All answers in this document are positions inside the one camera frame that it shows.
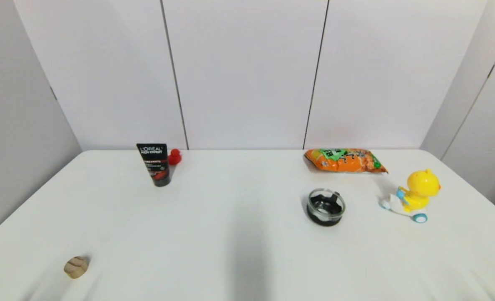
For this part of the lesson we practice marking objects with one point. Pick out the red rubber duck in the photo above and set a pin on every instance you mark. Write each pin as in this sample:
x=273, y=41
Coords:
x=175, y=156

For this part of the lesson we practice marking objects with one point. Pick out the black cosmetic tube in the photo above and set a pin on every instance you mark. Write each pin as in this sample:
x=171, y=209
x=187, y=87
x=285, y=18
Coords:
x=155, y=165

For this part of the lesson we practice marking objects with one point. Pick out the yellow duck scooter toy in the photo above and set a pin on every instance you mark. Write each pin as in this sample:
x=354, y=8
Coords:
x=421, y=188

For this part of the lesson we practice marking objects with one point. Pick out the glass cup with black base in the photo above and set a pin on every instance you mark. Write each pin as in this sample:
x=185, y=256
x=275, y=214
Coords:
x=326, y=211

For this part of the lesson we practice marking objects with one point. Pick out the orange snack bag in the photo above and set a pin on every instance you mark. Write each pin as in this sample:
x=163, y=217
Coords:
x=347, y=162

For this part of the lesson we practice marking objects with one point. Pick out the beige striped stone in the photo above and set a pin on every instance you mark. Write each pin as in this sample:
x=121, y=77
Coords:
x=76, y=267

